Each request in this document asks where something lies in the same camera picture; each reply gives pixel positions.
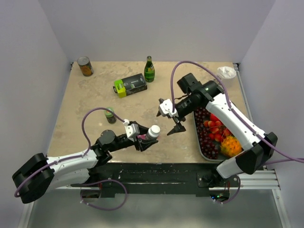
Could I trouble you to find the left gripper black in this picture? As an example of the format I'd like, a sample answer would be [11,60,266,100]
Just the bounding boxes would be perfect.
[108,123,158,152]

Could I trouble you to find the grey pill bottle white cap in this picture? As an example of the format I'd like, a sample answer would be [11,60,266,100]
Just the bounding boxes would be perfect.
[145,125,161,140]

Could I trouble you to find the pink weekly pill organizer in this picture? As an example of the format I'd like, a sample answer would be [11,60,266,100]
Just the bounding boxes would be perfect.
[137,134,158,141]

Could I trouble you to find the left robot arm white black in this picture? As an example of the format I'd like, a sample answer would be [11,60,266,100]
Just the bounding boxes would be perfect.
[12,120,161,204]

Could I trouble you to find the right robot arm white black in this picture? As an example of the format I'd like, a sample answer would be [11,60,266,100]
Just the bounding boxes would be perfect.
[157,73,277,187]

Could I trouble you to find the green lid small jar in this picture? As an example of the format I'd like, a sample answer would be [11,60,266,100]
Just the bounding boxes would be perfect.
[104,107,116,124]

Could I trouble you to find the red round fruit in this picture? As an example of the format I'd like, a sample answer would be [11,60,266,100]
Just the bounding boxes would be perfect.
[210,113,219,122]

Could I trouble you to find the red apples cluster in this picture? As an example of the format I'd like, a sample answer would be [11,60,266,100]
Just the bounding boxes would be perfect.
[203,120,232,142]

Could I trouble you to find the red grape bunch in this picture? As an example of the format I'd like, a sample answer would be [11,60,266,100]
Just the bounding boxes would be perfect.
[194,107,219,160]

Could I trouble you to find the green glass bottle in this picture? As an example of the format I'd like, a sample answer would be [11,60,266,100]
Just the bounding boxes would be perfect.
[144,56,155,82]

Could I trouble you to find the grey fruit tray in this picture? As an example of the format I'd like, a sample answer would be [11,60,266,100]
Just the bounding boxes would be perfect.
[194,107,243,161]

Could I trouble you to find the green black product box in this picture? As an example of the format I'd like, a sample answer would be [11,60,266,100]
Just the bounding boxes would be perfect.
[113,73,147,98]

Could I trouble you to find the yellow orange dragon fruit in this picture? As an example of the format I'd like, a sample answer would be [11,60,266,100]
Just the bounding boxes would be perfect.
[220,136,243,158]

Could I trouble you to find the white paper bag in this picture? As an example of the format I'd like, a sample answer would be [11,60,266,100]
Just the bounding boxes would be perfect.
[216,66,237,84]

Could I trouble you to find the tin can fruit label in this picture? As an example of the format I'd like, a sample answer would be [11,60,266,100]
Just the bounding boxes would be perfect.
[77,56,94,76]

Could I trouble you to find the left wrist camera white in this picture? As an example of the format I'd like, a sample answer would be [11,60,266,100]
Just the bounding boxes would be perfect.
[123,119,140,142]

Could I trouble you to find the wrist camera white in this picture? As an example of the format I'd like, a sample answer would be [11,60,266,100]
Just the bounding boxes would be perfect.
[158,98,179,118]
[123,119,140,142]

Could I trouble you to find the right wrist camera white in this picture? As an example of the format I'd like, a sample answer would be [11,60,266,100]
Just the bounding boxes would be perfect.
[158,98,179,118]

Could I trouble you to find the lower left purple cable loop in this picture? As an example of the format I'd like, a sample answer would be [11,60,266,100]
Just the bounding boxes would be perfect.
[80,178,128,211]

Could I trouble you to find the purple cable loop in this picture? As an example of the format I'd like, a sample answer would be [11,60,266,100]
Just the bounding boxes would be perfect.
[80,178,128,211]
[213,177,242,205]

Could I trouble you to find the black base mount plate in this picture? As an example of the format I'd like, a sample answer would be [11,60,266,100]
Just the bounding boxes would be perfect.
[72,162,238,197]

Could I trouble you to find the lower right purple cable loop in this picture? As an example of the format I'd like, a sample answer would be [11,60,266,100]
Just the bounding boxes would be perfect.
[213,177,242,205]

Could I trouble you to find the aluminium frame rail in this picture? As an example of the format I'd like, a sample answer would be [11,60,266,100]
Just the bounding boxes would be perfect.
[56,170,280,190]

